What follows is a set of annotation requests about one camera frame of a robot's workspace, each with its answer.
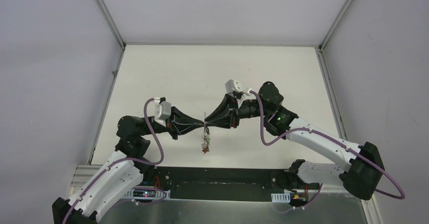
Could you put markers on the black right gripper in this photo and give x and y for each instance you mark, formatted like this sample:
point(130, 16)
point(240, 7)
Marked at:
point(228, 120)

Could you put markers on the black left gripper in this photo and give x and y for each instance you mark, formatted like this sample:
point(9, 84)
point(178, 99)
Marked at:
point(173, 122)

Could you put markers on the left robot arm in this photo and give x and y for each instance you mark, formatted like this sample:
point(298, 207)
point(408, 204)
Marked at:
point(126, 166)

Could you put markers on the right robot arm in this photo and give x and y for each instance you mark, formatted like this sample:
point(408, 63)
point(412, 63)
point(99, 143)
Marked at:
point(357, 168)

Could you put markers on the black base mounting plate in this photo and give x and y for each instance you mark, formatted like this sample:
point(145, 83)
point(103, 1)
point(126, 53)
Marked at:
point(225, 184)

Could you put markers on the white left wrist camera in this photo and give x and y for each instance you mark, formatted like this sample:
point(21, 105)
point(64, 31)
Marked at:
point(162, 113)

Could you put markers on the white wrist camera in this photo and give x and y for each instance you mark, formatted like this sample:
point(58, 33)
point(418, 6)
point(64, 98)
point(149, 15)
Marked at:
point(162, 113)
point(233, 86)

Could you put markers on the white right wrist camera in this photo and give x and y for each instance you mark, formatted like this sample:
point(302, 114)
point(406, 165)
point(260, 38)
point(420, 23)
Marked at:
point(233, 86)

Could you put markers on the aluminium frame rails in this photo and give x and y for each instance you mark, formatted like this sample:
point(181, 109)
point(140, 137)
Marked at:
point(209, 23)

